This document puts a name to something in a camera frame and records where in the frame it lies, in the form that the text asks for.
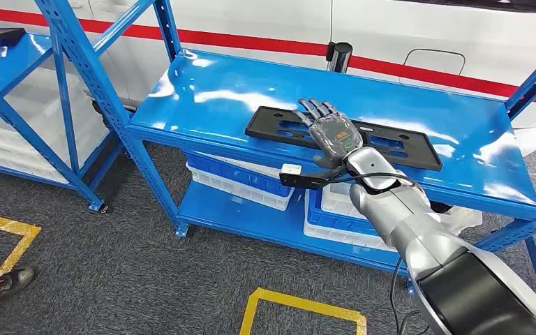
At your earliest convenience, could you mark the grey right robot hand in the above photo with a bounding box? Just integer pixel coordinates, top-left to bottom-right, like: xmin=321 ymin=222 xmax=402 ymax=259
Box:
xmin=292 ymin=97 xmax=365 ymax=170

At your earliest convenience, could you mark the blue plastic crate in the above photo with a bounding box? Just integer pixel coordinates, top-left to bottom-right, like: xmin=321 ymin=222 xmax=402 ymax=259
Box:
xmin=302 ymin=187 xmax=389 ymax=239
xmin=185 ymin=151 xmax=293 ymax=199

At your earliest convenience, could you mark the white car body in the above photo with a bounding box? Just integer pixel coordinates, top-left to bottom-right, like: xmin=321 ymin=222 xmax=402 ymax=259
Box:
xmin=0 ymin=0 xmax=536 ymax=161

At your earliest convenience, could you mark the yellow floor tape square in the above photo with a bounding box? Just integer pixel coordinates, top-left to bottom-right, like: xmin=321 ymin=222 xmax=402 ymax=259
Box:
xmin=0 ymin=209 xmax=43 ymax=279
xmin=239 ymin=287 xmax=369 ymax=335

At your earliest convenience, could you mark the translucent white crate stack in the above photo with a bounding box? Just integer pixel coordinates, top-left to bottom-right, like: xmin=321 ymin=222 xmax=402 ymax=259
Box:
xmin=0 ymin=66 xmax=110 ymax=185

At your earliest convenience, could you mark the person's shoe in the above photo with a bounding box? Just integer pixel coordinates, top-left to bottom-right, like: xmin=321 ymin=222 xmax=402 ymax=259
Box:
xmin=0 ymin=265 xmax=36 ymax=318

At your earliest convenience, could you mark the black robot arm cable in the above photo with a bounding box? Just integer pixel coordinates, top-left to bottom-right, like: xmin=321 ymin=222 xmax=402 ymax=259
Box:
xmin=316 ymin=172 xmax=440 ymax=335

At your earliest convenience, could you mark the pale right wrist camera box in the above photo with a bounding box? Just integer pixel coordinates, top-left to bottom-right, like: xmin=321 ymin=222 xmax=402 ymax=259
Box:
xmin=278 ymin=163 xmax=343 ymax=191

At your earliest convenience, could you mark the chrome and black stanchion post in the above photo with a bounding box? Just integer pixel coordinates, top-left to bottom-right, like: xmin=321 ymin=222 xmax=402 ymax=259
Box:
xmin=325 ymin=41 xmax=355 ymax=75

